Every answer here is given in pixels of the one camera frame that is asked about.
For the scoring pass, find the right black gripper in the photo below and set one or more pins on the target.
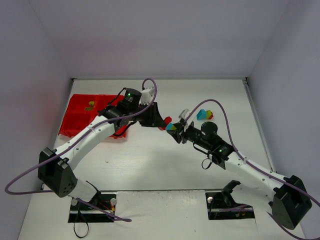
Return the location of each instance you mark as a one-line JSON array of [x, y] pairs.
[[182, 133]]

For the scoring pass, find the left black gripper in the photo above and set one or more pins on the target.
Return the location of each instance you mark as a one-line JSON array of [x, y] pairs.
[[152, 114]]

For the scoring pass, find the red lego brick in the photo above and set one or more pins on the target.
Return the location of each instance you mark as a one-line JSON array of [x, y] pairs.
[[167, 120]]

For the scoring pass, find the teal lego block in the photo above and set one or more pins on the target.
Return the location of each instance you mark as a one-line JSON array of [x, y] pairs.
[[201, 115]]

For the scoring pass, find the green long lego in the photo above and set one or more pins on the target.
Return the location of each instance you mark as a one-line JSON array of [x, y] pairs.
[[90, 106]]

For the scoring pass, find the green lego cube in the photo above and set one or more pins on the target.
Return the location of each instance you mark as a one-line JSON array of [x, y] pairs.
[[209, 115]]

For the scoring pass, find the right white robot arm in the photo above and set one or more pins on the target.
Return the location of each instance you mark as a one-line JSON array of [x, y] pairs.
[[278, 195]]

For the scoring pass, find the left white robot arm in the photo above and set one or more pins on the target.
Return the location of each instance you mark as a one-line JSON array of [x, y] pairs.
[[57, 166]]

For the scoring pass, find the red divided bin tray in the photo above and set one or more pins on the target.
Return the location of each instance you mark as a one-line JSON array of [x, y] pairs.
[[76, 118]]

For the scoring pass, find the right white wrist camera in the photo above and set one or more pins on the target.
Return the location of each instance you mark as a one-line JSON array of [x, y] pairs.
[[186, 119]]

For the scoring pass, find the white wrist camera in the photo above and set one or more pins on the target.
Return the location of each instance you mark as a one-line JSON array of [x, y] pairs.
[[147, 95], [186, 119]]

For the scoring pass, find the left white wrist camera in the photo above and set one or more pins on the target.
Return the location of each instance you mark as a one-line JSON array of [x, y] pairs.
[[147, 95]]

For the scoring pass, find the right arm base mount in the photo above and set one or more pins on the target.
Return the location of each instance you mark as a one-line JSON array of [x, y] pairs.
[[221, 205]]

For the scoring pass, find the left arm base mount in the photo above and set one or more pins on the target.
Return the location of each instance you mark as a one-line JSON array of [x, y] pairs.
[[82, 213]]

